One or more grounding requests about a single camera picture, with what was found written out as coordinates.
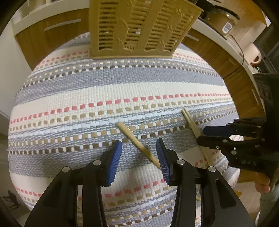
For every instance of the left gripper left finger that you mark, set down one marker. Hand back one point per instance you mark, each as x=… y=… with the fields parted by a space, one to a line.
x=58 y=204

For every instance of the tan plastic utensil basket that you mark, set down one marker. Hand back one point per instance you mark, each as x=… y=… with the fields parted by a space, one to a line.
x=133 y=29

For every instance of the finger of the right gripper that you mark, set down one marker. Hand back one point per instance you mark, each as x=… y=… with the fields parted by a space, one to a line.
x=219 y=131

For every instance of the person right hand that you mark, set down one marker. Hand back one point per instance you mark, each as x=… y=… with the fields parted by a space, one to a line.
x=262 y=182

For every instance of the wooden chopstick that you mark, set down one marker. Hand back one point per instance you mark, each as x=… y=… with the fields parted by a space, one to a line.
x=195 y=126
x=191 y=124
x=138 y=144

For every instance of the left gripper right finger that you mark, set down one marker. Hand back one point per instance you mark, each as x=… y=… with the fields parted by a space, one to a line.
x=220 y=206

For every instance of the brown rice cooker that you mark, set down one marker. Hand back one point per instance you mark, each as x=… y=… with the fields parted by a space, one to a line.
x=221 y=19

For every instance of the striped woven table cloth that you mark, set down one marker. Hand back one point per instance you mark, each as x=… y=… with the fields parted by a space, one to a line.
x=67 y=111

